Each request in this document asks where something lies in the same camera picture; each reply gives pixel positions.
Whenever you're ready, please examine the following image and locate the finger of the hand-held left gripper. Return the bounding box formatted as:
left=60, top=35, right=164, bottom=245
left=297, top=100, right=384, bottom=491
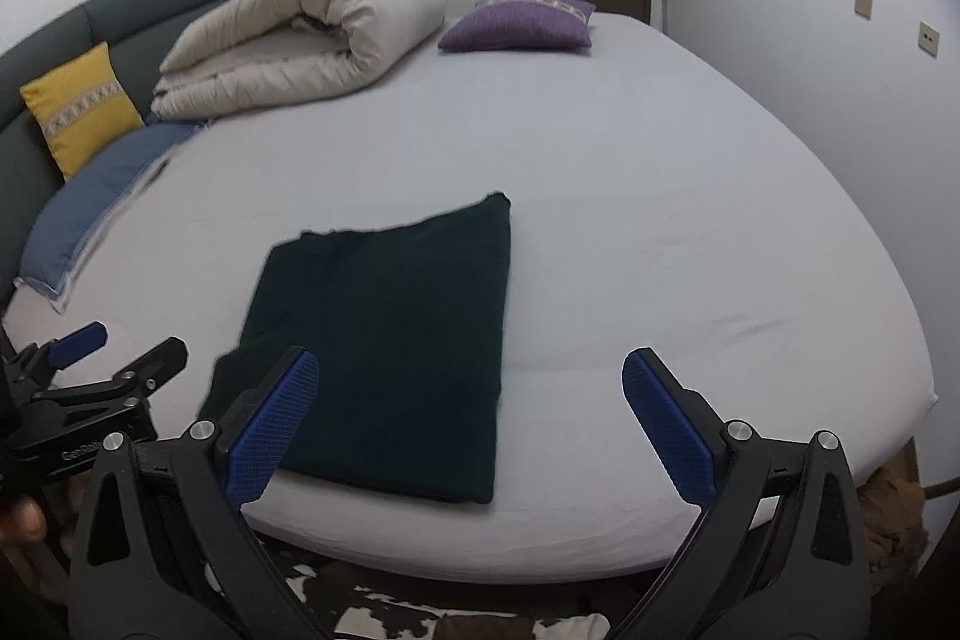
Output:
left=11, top=320, right=109, bottom=390
left=30, top=336, right=190, bottom=412

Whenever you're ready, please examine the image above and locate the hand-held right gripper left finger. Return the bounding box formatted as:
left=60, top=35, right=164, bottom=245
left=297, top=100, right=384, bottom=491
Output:
left=67, top=346, right=331, bottom=640

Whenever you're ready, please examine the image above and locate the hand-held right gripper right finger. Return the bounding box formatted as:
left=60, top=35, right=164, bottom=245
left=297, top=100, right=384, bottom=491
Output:
left=621, top=346, right=875, bottom=640

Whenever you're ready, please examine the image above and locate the dark green knit garment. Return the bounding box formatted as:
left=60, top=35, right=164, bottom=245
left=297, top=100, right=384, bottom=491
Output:
left=196, top=191, right=514, bottom=507

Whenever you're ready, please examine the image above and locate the person's left hand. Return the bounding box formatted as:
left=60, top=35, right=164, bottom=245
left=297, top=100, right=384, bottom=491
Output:
left=0, top=497, right=50, bottom=543

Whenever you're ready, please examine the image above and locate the blue pillow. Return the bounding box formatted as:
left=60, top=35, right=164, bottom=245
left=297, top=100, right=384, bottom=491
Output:
left=13, top=119, right=205, bottom=316

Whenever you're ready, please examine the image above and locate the bed with white sheet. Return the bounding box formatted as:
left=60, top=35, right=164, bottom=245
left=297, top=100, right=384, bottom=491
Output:
left=0, top=10, right=940, bottom=585

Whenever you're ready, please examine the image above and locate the yellow patterned cushion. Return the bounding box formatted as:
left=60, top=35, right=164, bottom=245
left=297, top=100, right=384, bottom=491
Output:
left=19, top=42, right=146, bottom=183

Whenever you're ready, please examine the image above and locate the brown crumpled paper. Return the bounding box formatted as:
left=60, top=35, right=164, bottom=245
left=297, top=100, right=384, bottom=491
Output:
left=855, top=440, right=926, bottom=567

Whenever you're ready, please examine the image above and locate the cowhide pattern rug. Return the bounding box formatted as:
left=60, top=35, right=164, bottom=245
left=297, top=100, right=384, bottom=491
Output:
left=199, top=535, right=647, bottom=640

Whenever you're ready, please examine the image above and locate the grey-green upholstered headboard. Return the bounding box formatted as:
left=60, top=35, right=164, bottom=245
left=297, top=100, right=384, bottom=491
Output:
left=0, top=0, right=227, bottom=311

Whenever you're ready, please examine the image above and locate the beige rolled duvet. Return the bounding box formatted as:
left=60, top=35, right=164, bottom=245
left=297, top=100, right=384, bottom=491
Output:
left=150, top=0, right=449, bottom=123

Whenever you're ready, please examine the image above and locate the purple pillow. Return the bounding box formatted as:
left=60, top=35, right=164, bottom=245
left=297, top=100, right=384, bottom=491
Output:
left=437, top=0, right=598, bottom=53

